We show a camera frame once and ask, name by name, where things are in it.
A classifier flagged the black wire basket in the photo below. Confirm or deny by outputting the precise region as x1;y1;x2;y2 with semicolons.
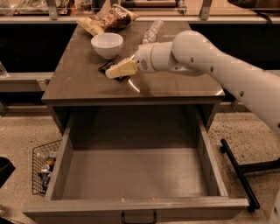
31;140;61;196

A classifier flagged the black stand base bar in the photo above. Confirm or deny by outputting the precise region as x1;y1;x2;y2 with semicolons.
220;139;280;213

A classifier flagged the open grey top drawer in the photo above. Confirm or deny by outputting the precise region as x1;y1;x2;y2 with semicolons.
23;105;249;224

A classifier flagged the clear plastic water bottle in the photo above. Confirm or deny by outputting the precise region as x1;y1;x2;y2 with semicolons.
142;20;165;45

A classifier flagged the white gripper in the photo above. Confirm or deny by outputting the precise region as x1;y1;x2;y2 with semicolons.
105;44;156;79

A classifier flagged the brown chip bag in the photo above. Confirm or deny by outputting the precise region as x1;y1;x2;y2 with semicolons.
101;4;138;32

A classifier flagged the white ceramic bowl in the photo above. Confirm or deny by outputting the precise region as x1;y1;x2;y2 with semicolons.
91;32;123;59

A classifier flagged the black object at left edge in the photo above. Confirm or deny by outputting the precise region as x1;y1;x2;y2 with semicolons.
0;157;16;188

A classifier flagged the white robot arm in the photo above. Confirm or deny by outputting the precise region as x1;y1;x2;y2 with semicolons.
105;30;280;134

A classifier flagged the black drawer handle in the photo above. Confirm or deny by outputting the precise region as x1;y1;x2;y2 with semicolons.
121;212;158;224

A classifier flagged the yellow chip bag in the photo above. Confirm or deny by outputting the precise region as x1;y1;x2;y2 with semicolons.
77;17;104;36

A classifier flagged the dark rxbar chocolate wrapper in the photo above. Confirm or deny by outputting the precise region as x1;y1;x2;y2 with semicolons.
98;61;126;81

